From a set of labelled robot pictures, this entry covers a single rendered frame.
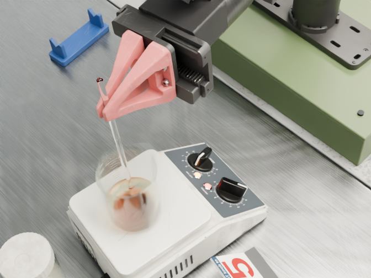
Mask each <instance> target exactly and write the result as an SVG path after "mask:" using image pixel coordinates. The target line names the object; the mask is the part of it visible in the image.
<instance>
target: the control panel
mask: <svg viewBox="0 0 371 278"><path fill-rule="evenodd" d="M206 147H208V145H207V144H206V143H205V144H201V145H196V146H191V147H186V148H180V149H175V150H171V151H167V152H164V153H165V155H166V156H167V157H168V158H169V159H170V160H171V162H172V163H173V164H174V165H175V166H176V167H177V168H178V169H179V170H180V171H181V172H182V173H183V175H184V176H185V177H186V178H187V179H188V180H189V181H190V182H191V183H192V184H193V185H194V187H195V188H196V189H197V190H198V191H199V192H200V193H201V194H202V195H203V196H204V197H205V199H206V200H207V201H208V202H209V203H210V204H211V205H212V207H213V208H214V209H216V211H217V212H218V213H219V214H220V215H221V216H222V217H223V218H227V217H230V216H233V215H236V214H239V213H242V212H245V211H249V210H252V209H255V208H258V207H261V206H264V205H265V204H264V203H263V202H262V201H261V200H260V199H259V198H258V197H257V195H256V194H255V193H254V192H253V191H252V190H251V189H250V188H249V187H248V186H247V185H246V184H245V183H244V182H243V181H242V180H241V179H240V178H239V177H238V176H237V175H236V174H235V173H234V172H233V171H232V170H231V169H230V168H229V167H228V166H227V165H226V164H225V163H224V162H223V161H222V160H221V159H220V158H219V157H218V156H217V155H216V154H215V152H214V151H212V152H211V155H210V157H209V159H210V160H211V162H212V163H213V167H212V169H211V171H209V172H201V171H198V170H196V169H194V168H193V167H192V166H191V165H190V164H189V163H188V156H189V155H190V154H192V153H200V152H201V151H202V150H203V149H204V148H206ZM196 172H197V173H199V174H200V177H196V176H195V175H194V173H196ZM222 177H226V178H228V179H231V180H233V181H236V182H238V183H241V184H243V185H245V186H247V190H246V192H245V194H244V196H243V197H242V199H241V201H240V202H238V203H235V204H234V203H230V202H227V201H225V200H223V199H222V198H221V197H220V196H219V195H218V194H217V192H216V188H217V186H218V184H219V182H220V180H221V178H222ZM206 183H207V184H210V185H211V188H210V189H209V188H206V187H205V184H206Z"/></svg>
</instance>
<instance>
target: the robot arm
mask: <svg viewBox="0 0 371 278"><path fill-rule="evenodd" d="M340 2H341V0H146V1H145V2H144V3H143V4H142V5H141V6H139V9H137V8H135V7H133V6H131V5H129V4H125V5H124V6H123V7H122V8H121V9H120V10H118V11H117V13H116V18H115V19H114V20H113V21H112V26H113V30H114V34H115V35H117V36H119V37H121V41H120V45H119V48H118V52H117V55H116V59H115V62H114V66H113V70H112V73H111V76H110V78H109V81H108V83H107V85H106V87H105V88H106V91H107V95H108V98H109V103H108V104H107V105H106V106H105V107H104V105H103V102H102V98H100V100H99V102H98V104H97V106H96V110H97V114H98V116H99V117H100V118H103V117H104V120H105V121H106V122H109V121H112V120H114V119H116V118H119V117H121V116H123V115H126V114H128V113H131V112H133V111H136V110H140V109H144V108H148V107H151V106H155V105H159V104H163V103H167V102H170V101H172V100H173V99H174V98H175V97H178V98H180V99H182V100H184V101H186V102H187V103H189V104H194V103H195V102H196V101H197V100H198V99H199V98H200V97H201V96H202V97H203V98H205V97H206V96H207V95H208V94H209V93H210V92H211V91H212V90H213V88H214V83H213V69H212V61H211V48H210V47H211V45H212V44H213V43H214V42H215V41H216V40H217V39H218V38H219V37H220V36H221V35H222V34H223V33H224V32H225V31H226V30H227V29H228V28H229V27H230V26H231V25H232V24H233V22H234V21H235V20H236V19H237V18H238V17H239V16H240V15H241V14H242V13H243V12H244V11H245V10H246V9H247V8H248V7H249V6H250V5H251V4H253V5H254V6H256V7H257V8H259V9H260V10H262V11H263V12H265V13H266V14H268V15H269V16H270V17H272V18H273V19H275V20H276V21H278V22H280V23H281V24H282V25H284V26H285V27H287V28H288V29H290V30H291V31H293V32H294V33H296V34H297V35H299V36H300V37H301V38H303V39H304V40H306V41H307V42H309V43H310V44H312V45H313V46H315V47H316V48H318V49H319V50H321V51H322V52H324V53H325V54H326V55H328V56H330V57H331V58H332V59H334V60H335V61H337V62H338V63H340V64H341V65H343V66H344V67H346V68H347V69H349V70H357V69H359V68H360V67H361V66H362V65H364V64H365V63H366V62H368V61H369V60H370V59H371V30H370V29H369V28H367V27H366V26H364V25H363V24H361V23H359V22H358V21H356V20H354V19H353V18H351V17H350V16H348V15H346V14H345V13H344V12H342V11H340ZM130 66H131V70H130V72H129V73H128V75H127V76H126V77H125V79H124V80H123V78H124V76H125V75H126V73H127V71H128V69H129V68H130ZM122 80H123V81H122ZM121 82H122V83H121ZM120 83H121V84H120ZM148 88H149V89H148ZM147 89H148V90H147ZM145 90H147V91H145ZM144 91H145V92H144Z"/></svg>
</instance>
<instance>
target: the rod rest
mask: <svg viewBox="0 0 371 278"><path fill-rule="evenodd" d="M87 11H88V15H89V19H90V20H89V21H88V22H87V23H85V25H83V26H82V27H80V28H79V29H78V30H77V31H75V32H74V33H73V34H72V35H70V36H69V37H68V38H67V39H66V40H64V41H63V42H62V43H61V44H58V43H57V42H56V41H55V39H53V38H50V39H49V41H50V45H51V48H52V51H50V52H49V56H50V58H51V59H52V60H54V61H55V62H57V63H58V64H60V65H62V66H63V67H65V66H67V65H68V64H69V63H70V62H72V61H73V60H74V59H75V58H76V57H77V56H79V55H80V54H81V53H82V52H83V51H85V50H86V49H88V48H89V47H90V46H91V45H92V44H93V43H95V42H96V41H97V40H98V39H100V38H101V37H102V36H103V35H104V34H106V33H107V32H108V31H109V25H108V24H106V23H104V22H103V18H102V15H101V14H100V13H98V14H95V12H94V11H93V9H92V8H88V9H87Z"/></svg>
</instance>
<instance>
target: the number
mask: <svg viewBox="0 0 371 278"><path fill-rule="evenodd" d="M217 259H218V260H219V262H220V263H221V264H222V266H223V267H224V268H225V270H226V271H227V272H228V274H229V275H230V276H231V278H260V277H259V276H258V275H257V273H256V272H255V271H254V270H253V268H252V267H251V265H250V264H249V263H248V262H247V260H246V259H245V258H244V256H243V255H242V254H241V255H234V256H227V257H223V258H217Z"/></svg>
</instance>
